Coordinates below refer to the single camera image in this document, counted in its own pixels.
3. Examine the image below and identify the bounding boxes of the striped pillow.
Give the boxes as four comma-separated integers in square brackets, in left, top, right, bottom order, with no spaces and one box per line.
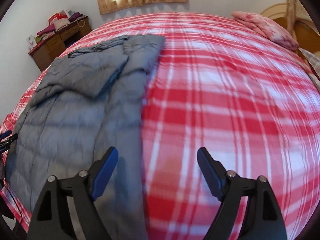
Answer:
[299,47,320,85]

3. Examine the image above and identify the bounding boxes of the bed with red plaid sheet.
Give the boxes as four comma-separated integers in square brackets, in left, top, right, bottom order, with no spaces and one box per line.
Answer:
[0,11,320,240]

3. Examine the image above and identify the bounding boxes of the wooden headboard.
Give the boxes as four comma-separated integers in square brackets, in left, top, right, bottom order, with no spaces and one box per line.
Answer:
[260,3,320,55]

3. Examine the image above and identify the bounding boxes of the red gift box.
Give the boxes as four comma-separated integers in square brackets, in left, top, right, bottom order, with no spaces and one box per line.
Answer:
[48,11,68,26]

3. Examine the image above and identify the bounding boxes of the pink floral pillow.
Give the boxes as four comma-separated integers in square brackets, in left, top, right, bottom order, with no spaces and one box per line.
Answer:
[230,10,300,50]

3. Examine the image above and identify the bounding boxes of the magenta folded clothes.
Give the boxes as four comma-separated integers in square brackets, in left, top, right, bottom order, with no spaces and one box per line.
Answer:
[37,26,55,37]

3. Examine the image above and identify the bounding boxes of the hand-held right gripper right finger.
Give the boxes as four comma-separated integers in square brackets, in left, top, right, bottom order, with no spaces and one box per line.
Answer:
[197,147,288,240]

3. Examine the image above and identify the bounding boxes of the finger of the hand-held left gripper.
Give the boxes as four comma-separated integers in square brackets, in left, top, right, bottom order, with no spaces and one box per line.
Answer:
[0,129,19,153]

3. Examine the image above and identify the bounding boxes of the grey puffer jacket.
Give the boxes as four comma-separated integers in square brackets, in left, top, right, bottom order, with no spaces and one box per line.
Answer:
[5,34,166,240]

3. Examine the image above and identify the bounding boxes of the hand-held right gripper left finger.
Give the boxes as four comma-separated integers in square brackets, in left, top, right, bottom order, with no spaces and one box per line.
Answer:
[26,146,119,240]

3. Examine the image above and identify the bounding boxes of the beige folded cloth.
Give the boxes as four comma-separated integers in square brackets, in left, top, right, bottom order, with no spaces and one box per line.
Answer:
[53,19,71,31]

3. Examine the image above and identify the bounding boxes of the wooden desk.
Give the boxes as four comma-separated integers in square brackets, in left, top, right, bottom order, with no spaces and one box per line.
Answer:
[28,16,92,72]

